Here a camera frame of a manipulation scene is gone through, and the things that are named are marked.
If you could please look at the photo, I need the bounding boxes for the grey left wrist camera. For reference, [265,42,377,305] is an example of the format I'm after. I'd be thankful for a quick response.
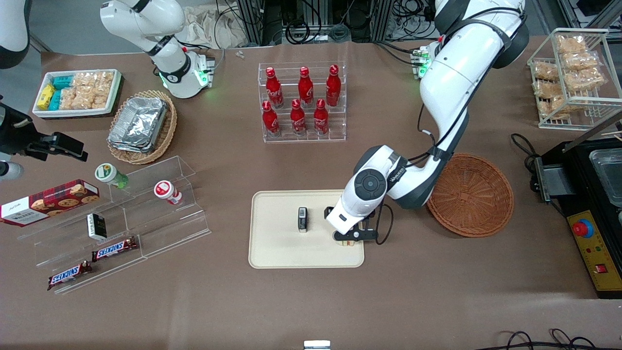
[332,225,379,243]

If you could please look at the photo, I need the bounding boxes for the green lidded cup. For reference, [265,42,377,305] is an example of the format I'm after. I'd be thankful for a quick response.
[94,163,130,190]

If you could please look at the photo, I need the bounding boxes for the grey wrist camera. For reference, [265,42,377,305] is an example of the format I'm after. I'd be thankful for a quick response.
[0,162,24,181]
[332,225,379,243]

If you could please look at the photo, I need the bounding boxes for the yellow control panel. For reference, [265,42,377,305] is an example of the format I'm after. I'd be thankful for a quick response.
[566,210,622,298]

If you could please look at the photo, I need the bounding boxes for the red lidded cup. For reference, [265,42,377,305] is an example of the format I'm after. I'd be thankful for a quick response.
[154,180,183,205]

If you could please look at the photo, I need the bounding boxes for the bagged fried snack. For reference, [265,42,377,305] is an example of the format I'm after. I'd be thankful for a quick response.
[561,52,600,71]
[563,68,606,93]
[538,94,568,119]
[534,62,560,81]
[534,80,560,100]
[556,35,587,54]

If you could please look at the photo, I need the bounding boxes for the black machine power cable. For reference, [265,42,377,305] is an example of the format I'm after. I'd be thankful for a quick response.
[510,133,543,193]

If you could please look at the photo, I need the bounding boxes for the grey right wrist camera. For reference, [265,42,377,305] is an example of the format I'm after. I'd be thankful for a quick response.
[0,162,24,181]

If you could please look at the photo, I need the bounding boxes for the Snickers chocolate bar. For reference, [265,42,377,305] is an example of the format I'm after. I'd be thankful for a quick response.
[47,261,93,291]
[91,237,138,263]

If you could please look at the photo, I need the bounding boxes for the red cookie box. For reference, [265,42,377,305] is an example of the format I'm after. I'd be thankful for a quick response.
[0,179,101,228]

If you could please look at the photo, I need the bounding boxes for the red emergency stop button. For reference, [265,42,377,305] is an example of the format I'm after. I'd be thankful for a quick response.
[572,219,595,239]

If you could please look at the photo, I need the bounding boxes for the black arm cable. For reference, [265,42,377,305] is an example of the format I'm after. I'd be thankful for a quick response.
[375,5,528,245]

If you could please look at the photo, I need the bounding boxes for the stacked foil containers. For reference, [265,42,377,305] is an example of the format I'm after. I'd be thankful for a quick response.
[107,96,169,154]

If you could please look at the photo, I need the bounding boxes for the clear bag of crackers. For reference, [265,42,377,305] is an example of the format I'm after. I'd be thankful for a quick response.
[59,87,81,111]
[78,87,111,110]
[73,71,115,91]

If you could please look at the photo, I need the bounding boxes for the white rectangular bin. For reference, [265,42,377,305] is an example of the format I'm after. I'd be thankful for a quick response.
[32,69,122,119]

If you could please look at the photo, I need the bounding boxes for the yellow snack packet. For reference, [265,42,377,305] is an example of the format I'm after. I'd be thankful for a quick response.
[37,84,56,110]

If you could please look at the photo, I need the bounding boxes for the crumpled beige cloth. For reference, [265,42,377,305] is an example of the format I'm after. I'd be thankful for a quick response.
[183,5,249,50]

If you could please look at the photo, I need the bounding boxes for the black machine housing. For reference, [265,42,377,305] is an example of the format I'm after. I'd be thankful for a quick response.
[534,138,622,235]

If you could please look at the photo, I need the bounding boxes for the clear acrylic bottle rack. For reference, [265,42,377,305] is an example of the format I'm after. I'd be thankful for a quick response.
[258,61,347,143]

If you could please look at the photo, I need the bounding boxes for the small black and white carton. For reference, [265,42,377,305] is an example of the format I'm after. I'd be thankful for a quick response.
[86,213,108,241]

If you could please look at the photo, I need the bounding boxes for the clear acrylic step shelf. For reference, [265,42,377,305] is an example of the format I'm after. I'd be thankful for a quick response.
[17,155,212,295]

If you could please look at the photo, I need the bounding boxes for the light oval wicker basket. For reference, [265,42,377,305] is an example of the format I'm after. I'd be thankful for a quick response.
[107,90,178,165]

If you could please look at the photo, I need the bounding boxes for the aluminium frame with cables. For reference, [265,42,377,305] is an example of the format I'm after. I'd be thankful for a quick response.
[214,0,440,47]

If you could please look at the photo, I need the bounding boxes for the white wire rack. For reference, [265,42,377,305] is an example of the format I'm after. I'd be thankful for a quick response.
[527,28,622,131]

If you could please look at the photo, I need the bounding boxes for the red cola bottle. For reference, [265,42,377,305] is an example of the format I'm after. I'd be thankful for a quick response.
[262,101,281,138]
[297,67,314,109]
[313,99,330,136]
[265,67,285,109]
[290,99,307,137]
[325,65,342,108]

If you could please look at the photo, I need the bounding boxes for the brown round wicker basket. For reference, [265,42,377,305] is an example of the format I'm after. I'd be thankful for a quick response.
[423,153,515,238]

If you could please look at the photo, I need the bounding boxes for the cream plastic tray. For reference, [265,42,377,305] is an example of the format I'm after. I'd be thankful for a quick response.
[248,189,365,269]

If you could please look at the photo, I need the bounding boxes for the clear plastic container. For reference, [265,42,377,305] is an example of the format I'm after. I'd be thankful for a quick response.
[589,148,622,208]

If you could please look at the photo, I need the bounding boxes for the black cables on table edge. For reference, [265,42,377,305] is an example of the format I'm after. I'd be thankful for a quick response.
[486,329,622,350]

